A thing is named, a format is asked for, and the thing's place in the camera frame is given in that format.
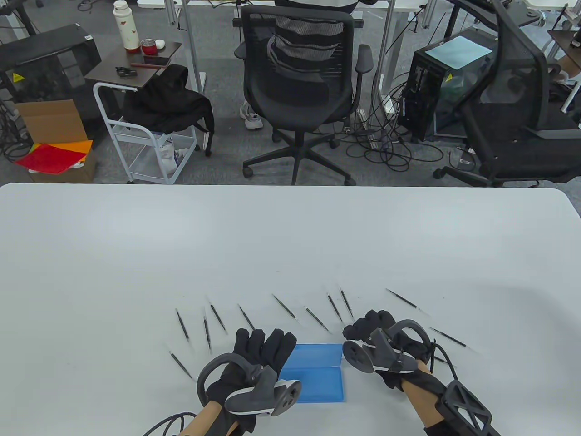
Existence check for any person's right hand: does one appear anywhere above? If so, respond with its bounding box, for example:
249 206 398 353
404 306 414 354
343 310 448 391

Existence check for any person's left hand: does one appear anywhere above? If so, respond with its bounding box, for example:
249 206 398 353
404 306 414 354
204 328 297 434

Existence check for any group of black pen refills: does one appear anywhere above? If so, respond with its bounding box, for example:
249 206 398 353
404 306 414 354
167 289 427 380

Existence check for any blue stationery box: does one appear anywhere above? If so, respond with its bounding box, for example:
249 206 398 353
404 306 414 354
278 344 345 404

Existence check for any person's right forearm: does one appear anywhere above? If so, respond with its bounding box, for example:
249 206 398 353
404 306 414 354
402 379 454 436

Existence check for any person's left forearm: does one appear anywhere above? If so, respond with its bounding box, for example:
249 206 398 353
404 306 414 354
179 402 239 436

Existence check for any open brown cardboard box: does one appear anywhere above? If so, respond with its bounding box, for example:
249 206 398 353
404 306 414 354
14 99 88 145

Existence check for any grey hand controller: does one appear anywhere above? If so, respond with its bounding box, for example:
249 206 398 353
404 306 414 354
342 320 433 375
197 353 303 417

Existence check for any white power strip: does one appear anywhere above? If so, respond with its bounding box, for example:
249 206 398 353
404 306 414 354
355 108 381 150

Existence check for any white plastic bag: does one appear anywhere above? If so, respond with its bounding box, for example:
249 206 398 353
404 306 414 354
157 133 189 178

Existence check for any black high-back office chair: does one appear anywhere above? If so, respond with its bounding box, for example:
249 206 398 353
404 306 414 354
433 0 581 188

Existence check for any black glass-sided computer tower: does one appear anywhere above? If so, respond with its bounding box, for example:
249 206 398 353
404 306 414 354
397 27 497 144

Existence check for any black mesh office chair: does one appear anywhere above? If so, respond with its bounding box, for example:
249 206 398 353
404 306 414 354
234 5 374 186

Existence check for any white metal cart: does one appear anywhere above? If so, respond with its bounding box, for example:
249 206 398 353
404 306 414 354
93 82 200 185

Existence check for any black jacket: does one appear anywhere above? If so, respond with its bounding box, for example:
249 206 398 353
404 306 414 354
122 64 215 158

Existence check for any light blue paper sheet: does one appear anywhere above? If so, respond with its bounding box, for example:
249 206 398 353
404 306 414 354
424 35 494 70

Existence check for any red paper sheet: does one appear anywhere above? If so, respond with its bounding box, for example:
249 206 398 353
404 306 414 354
15 143 88 175

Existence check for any white desk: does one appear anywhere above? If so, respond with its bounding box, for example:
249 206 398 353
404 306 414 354
136 0 427 114

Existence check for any dark wooden side table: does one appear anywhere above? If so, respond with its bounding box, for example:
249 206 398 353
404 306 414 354
84 42 182 89

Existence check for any dark wooden desk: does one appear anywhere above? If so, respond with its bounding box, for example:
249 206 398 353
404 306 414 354
547 28 581 59

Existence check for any black curved desk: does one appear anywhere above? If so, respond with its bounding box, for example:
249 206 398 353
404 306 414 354
447 0 545 29

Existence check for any white thermos bottle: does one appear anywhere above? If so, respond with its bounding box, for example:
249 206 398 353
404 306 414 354
112 1 141 53

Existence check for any black equipment case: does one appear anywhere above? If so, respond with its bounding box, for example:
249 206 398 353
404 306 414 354
0 24 103 125

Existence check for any black desk leg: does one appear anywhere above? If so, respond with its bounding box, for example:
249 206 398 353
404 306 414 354
0 0 38 37

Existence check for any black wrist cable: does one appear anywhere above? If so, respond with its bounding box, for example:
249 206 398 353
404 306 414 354
427 341 459 386
141 411 196 436

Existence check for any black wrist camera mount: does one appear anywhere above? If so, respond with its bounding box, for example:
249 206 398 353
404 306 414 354
424 381 502 436

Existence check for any tangle of black floor cables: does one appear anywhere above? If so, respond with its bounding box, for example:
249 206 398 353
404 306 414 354
343 68 448 173

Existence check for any black cable bundle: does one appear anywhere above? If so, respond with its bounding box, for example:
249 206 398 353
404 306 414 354
0 98 33 162

